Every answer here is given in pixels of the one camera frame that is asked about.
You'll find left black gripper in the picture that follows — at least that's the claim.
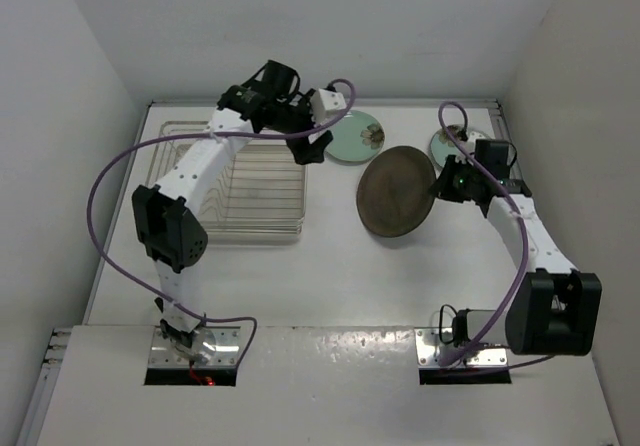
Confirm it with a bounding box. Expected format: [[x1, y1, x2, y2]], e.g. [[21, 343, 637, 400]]
[[270, 89, 330, 164]]

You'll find brown plate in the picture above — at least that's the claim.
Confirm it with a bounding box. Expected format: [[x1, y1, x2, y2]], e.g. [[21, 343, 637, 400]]
[[356, 145, 436, 238]]

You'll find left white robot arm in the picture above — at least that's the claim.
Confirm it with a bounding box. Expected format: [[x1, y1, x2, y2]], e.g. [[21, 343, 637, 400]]
[[132, 60, 347, 351]]

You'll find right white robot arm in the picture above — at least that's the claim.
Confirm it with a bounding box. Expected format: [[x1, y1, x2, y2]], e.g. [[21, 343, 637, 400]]
[[430, 140, 602, 360]]

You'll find green floral plate right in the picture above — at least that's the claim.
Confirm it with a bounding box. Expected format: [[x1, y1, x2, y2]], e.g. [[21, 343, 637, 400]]
[[429, 124, 490, 169]]

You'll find green floral plate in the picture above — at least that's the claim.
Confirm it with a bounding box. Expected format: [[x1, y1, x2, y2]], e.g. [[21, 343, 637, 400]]
[[325, 110, 386, 163], [429, 124, 490, 169]]

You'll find green floral plate left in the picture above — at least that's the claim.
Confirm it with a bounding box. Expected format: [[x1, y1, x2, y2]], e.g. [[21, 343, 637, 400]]
[[325, 110, 386, 163]]

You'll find white front cover board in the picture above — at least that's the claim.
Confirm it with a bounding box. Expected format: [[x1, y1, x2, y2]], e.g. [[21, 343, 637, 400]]
[[39, 325, 618, 445]]

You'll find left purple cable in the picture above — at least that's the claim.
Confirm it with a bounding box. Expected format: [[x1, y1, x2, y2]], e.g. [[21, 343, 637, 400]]
[[85, 78, 358, 367]]

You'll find purple cable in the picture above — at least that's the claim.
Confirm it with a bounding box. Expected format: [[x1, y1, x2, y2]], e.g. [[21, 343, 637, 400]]
[[438, 100, 556, 370], [85, 78, 358, 367]]

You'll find wire dish rack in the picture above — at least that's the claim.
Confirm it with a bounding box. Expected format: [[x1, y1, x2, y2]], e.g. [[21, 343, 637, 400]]
[[149, 120, 309, 232]]

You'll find aluminium frame rail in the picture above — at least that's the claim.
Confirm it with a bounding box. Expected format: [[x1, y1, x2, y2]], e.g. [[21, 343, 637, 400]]
[[488, 100, 522, 179]]

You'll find right black thin cable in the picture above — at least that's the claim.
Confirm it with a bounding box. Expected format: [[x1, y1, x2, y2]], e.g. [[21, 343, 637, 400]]
[[437, 304, 464, 348]]

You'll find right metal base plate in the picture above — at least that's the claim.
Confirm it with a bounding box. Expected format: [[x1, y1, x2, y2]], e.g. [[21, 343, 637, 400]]
[[414, 327, 508, 370]]

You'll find metal base plate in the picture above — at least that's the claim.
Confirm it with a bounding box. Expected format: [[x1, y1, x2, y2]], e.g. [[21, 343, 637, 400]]
[[148, 327, 240, 369], [414, 327, 508, 370]]

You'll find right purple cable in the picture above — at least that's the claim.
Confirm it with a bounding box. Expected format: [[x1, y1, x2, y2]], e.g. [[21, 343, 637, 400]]
[[438, 100, 556, 370]]

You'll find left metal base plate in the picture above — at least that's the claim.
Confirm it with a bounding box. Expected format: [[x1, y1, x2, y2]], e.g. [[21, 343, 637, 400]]
[[148, 327, 240, 369]]

